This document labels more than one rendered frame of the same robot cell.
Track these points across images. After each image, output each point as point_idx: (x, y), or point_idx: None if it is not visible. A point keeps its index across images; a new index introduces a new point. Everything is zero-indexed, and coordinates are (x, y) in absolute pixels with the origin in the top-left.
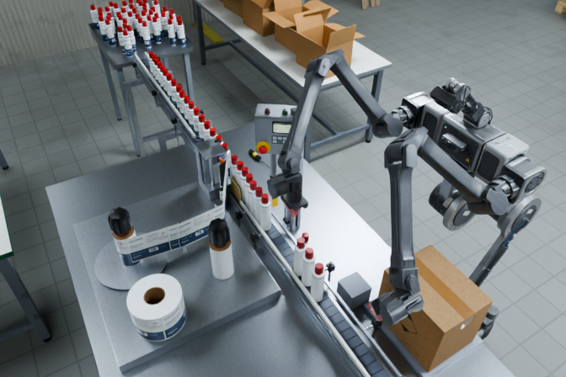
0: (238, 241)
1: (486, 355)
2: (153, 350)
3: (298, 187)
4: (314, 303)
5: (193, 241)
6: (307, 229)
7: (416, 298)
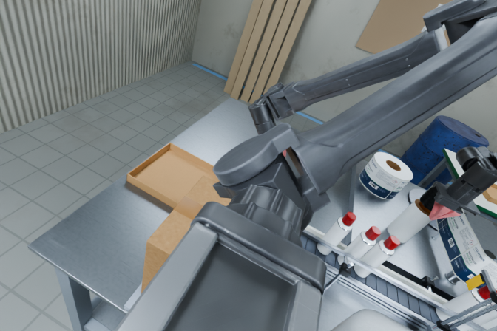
0: (430, 275)
1: (117, 291)
2: (356, 168)
3: (468, 171)
4: (319, 230)
5: (442, 240)
6: None
7: (259, 103)
